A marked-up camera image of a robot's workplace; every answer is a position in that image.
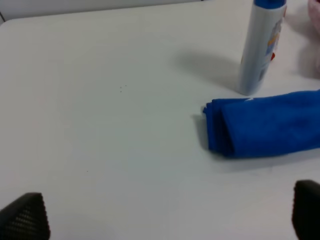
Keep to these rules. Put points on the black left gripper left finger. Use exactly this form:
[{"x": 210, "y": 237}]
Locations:
[{"x": 25, "y": 219}]

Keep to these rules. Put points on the folded blue cloth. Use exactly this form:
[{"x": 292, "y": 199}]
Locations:
[{"x": 264, "y": 126}]

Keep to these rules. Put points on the rolled pink towel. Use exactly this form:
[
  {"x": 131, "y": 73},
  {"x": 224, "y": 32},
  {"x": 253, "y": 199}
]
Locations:
[{"x": 314, "y": 13}]

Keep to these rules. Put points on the white blue shampoo bottle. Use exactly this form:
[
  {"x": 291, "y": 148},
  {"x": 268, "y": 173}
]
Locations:
[{"x": 264, "y": 29}]

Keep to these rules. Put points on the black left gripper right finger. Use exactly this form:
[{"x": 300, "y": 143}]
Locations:
[{"x": 306, "y": 210}]

